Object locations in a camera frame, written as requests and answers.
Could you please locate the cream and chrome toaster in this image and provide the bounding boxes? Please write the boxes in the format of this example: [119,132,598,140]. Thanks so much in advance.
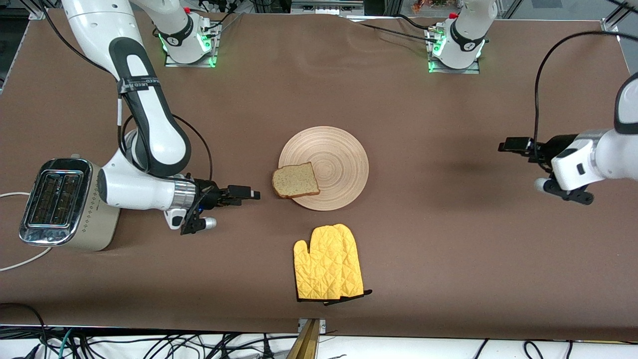
[19,155,123,252]

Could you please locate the teal cable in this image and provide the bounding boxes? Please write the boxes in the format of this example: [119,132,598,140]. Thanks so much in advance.
[56,328,75,359]

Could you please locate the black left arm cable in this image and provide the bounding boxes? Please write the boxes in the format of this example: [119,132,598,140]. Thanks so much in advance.
[533,31,638,150]

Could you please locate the white toaster power cord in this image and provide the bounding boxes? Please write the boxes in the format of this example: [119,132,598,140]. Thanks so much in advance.
[0,192,53,272]

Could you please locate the brown bread slice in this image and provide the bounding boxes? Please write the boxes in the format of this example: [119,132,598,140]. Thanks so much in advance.
[272,162,320,199]

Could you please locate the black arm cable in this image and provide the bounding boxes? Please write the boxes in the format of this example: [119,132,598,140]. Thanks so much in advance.
[42,5,214,190]
[533,31,638,150]

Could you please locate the long black table cable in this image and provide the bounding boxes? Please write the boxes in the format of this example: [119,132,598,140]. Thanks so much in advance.
[356,22,435,42]

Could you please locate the aluminium frame profile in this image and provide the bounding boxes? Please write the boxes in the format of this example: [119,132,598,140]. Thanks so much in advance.
[291,0,365,15]

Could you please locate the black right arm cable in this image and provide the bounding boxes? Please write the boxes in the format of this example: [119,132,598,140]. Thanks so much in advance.
[42,5,214,190]

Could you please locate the small silver metal bracket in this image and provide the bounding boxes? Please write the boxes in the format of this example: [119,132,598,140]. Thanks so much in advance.
[298,318,327,334]

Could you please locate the short black table cable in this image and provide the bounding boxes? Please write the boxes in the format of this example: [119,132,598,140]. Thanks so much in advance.
[396,13,433,31]

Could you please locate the brass coloured metal bar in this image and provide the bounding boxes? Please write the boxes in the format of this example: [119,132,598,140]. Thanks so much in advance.
[287,319,321,359]

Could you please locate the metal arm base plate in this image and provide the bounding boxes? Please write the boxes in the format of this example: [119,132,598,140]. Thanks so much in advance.
[164,20,220,68]
[428,27,481,74]

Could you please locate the round wooden plate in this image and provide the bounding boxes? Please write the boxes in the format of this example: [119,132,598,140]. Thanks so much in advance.
[278,126,370,211]

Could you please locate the yellow quilted oven mitt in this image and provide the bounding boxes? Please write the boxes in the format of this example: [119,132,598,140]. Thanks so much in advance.
[293,225,349,302]
[331,223,373,306]

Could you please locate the tangled black cable bundle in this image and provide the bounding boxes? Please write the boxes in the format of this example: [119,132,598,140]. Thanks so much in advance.
[0,302,300,359]

